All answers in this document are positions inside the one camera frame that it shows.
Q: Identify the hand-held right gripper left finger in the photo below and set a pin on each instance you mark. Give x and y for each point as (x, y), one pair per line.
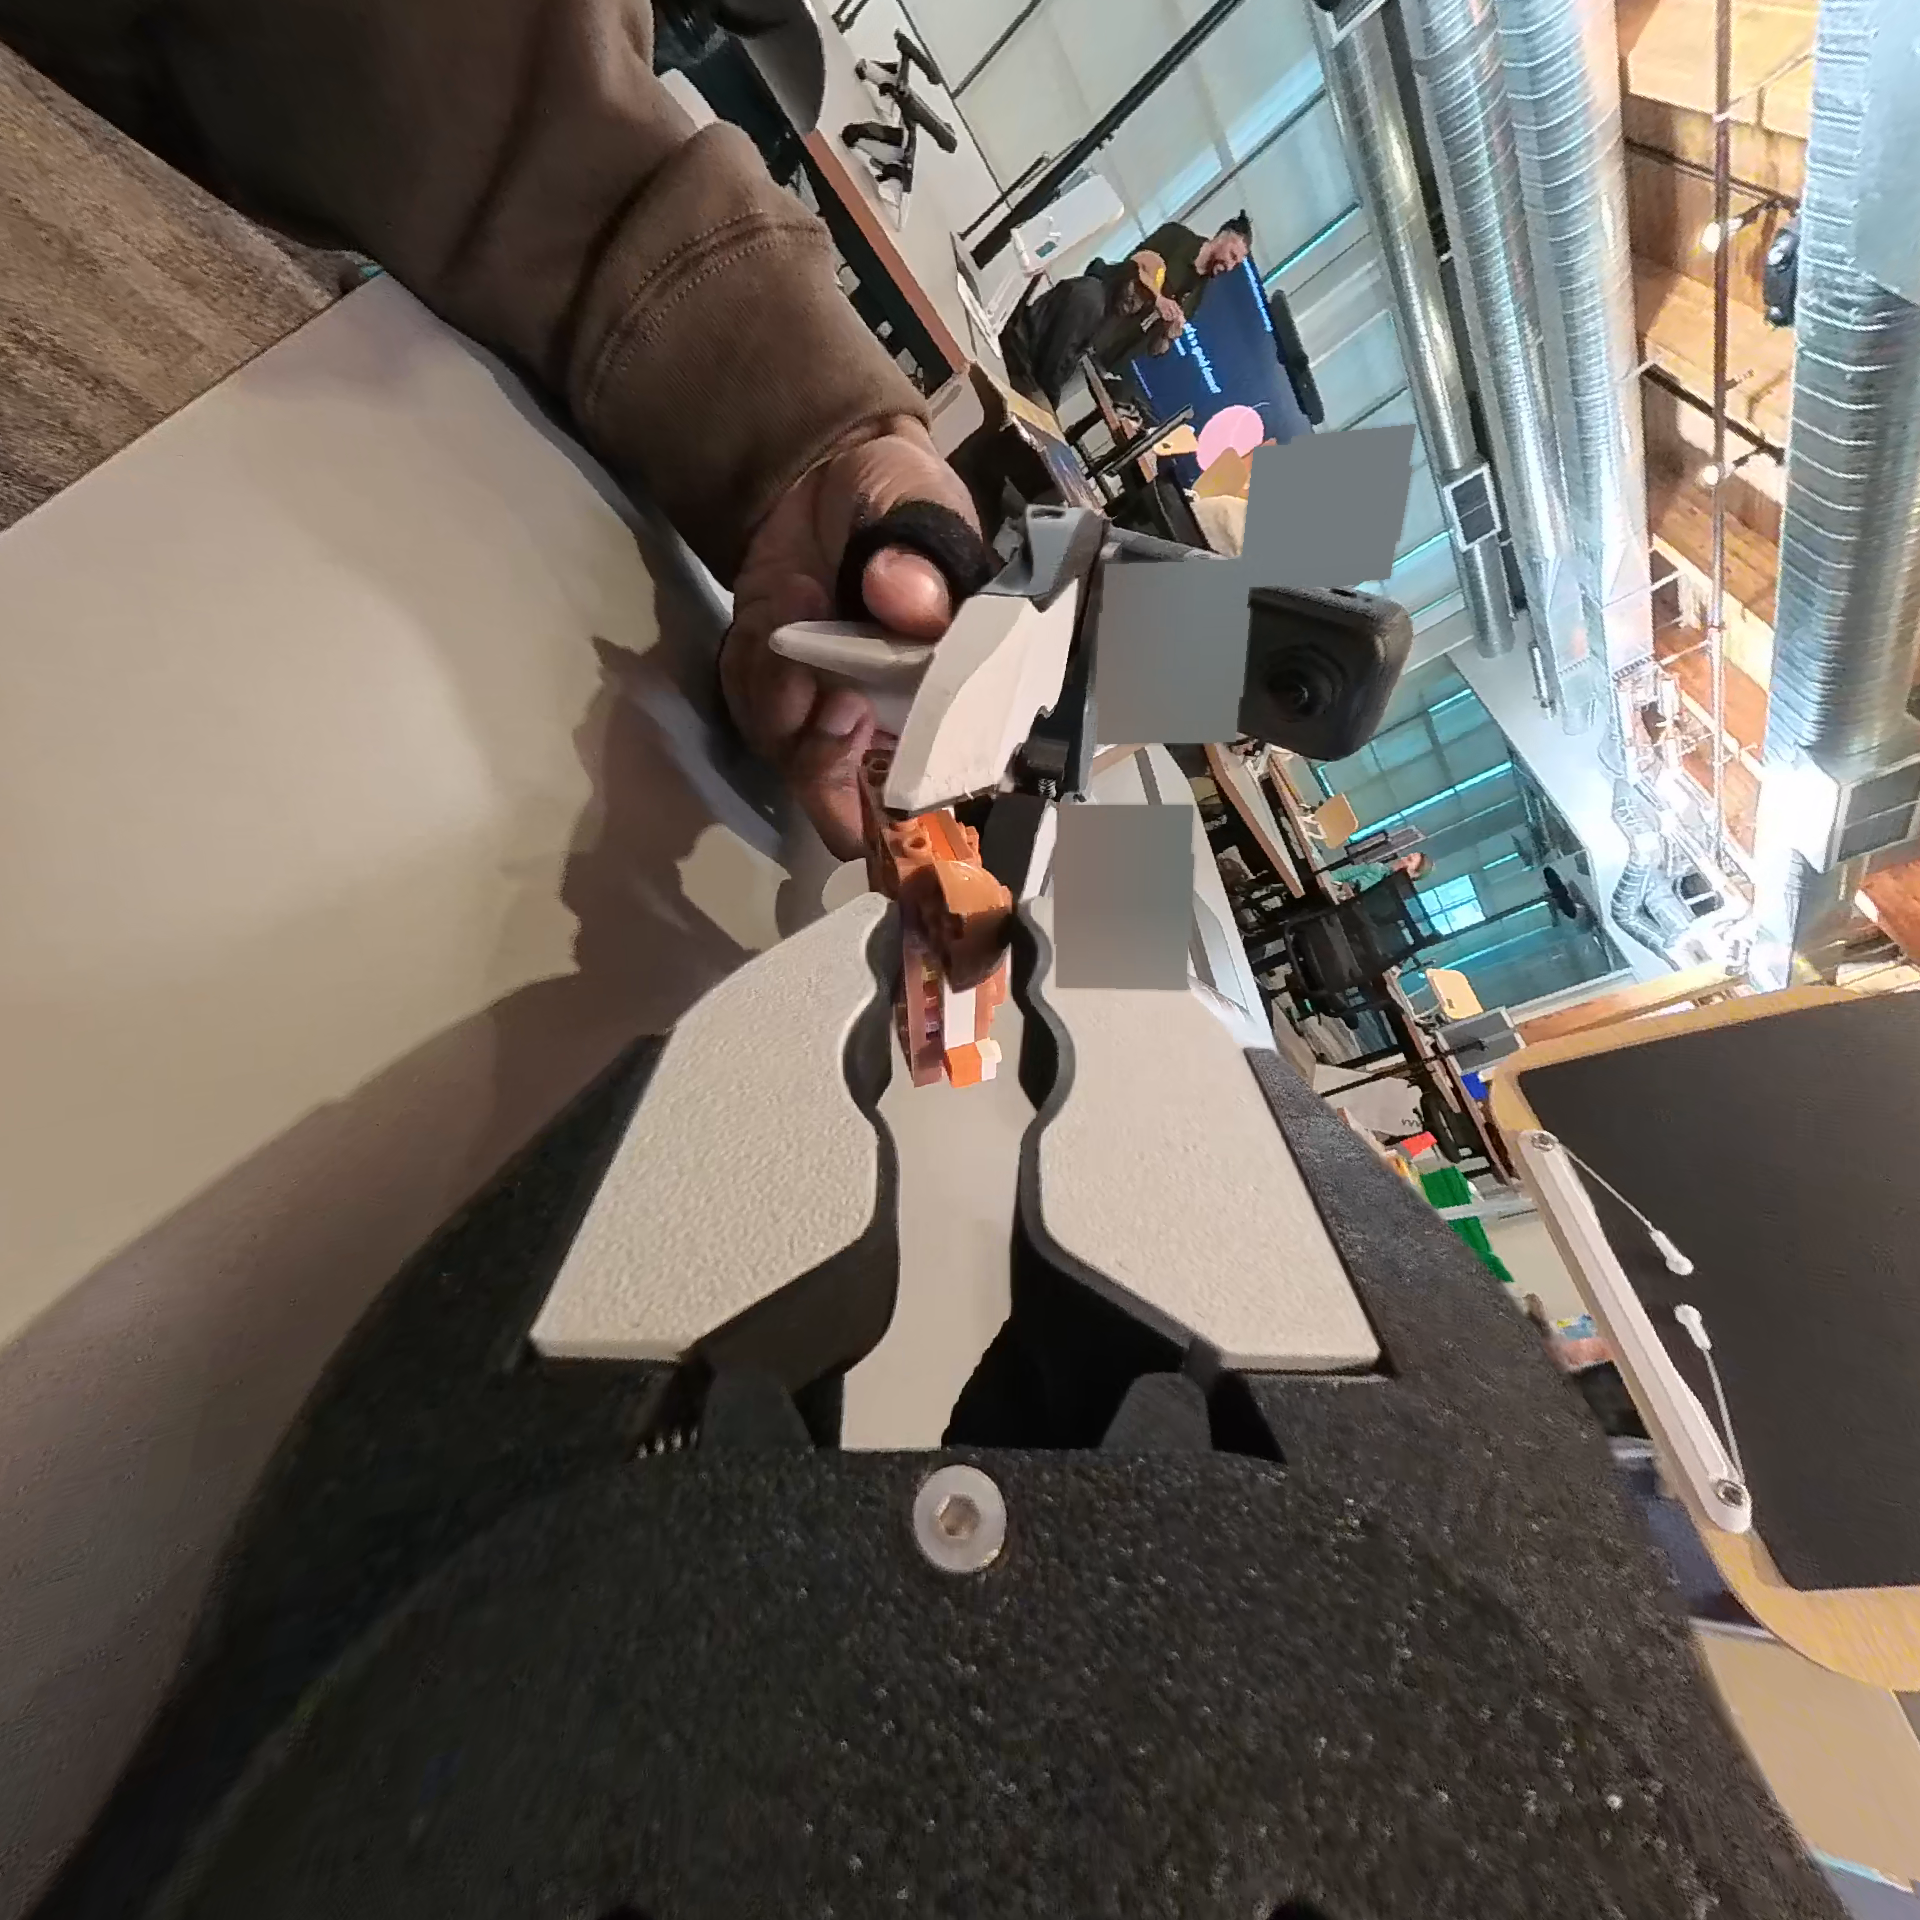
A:
(720, 1170)

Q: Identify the stack of colourful baseplates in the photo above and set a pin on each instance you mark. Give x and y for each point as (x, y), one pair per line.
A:
(1463, 1208)

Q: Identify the orange-brown lego assembly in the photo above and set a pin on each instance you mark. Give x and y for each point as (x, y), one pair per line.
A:
(961, 901)

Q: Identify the black office chair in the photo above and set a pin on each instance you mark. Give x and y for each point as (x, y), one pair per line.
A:
(1334, 960)

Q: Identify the person's left hand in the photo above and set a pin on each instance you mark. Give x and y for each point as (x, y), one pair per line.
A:
(795, 524)

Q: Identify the person's left forearm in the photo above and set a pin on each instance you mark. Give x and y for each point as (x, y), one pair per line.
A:
(524, 194)

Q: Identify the beige chair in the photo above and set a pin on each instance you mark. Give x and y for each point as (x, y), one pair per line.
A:
(1449, 990)
(1332, 821)

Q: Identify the silver ventilation duct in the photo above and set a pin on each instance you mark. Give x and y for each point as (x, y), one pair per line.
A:
(1860, 374)
(1561, 224)

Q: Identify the white mounting bar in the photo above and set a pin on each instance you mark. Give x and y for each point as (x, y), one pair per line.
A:
(1628, 1320)

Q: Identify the black round wood-rimmed board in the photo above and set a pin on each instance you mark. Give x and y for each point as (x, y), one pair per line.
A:
(1770, 1275)

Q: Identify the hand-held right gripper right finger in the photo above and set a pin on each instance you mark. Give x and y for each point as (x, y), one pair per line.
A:
(1200, 1185)

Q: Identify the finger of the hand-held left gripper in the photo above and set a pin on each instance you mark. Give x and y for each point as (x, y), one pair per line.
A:
(974, 705)
(1022, 841)

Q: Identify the large display screen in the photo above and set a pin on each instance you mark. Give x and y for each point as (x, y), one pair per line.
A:
(1230, 361)

